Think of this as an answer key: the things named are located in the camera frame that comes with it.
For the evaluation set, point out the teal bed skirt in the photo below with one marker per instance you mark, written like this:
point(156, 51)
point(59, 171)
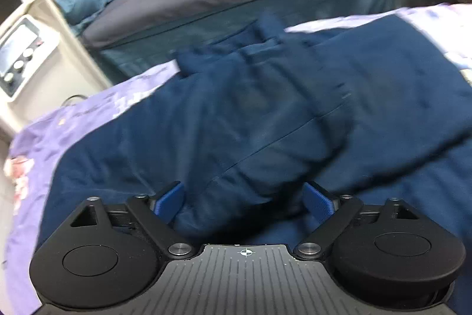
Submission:
point(139, 49)

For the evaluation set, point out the white machine with control knobs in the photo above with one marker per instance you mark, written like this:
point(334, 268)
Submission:
point(42, 65)

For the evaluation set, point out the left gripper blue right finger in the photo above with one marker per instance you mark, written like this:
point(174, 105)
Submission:
point(319, 202)

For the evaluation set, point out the navy blue padded jacket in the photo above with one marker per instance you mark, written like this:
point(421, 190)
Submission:
point(373, 110)

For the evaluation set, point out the purple floral bed sheet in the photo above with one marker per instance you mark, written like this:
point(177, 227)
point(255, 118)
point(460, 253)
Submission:
point(37, 150)

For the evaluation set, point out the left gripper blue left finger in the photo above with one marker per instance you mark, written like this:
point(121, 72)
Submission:
point(167, 204)

